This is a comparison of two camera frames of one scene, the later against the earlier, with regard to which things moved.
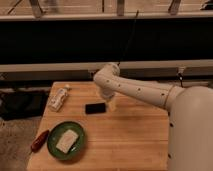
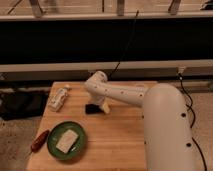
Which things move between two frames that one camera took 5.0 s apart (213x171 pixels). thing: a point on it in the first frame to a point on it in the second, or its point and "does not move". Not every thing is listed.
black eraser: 95,108 does not move
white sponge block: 67,141 does not move
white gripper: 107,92 to 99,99
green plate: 55,134 does not move
